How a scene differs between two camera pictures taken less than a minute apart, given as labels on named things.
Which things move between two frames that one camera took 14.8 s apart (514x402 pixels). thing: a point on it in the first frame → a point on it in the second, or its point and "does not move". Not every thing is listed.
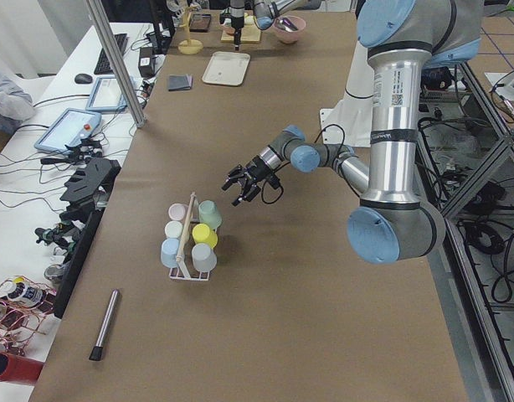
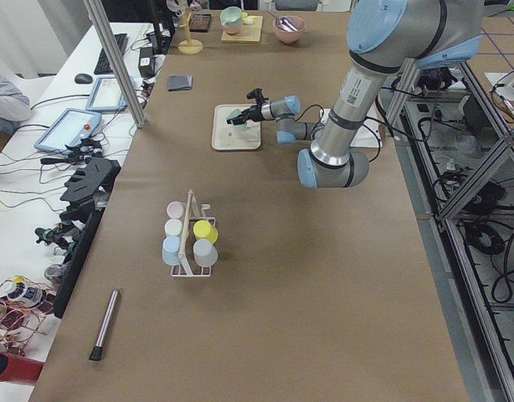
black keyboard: (103, 64) does not move
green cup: (209, 214) → (235, 114)
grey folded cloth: (180, 82) does not move
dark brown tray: (200, 23) does not move
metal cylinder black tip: (98, 348) does not move
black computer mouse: (83, 79) does not move
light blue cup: (169, 250) does not move
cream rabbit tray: (227, 69) → (233, 137)
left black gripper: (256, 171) → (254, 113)
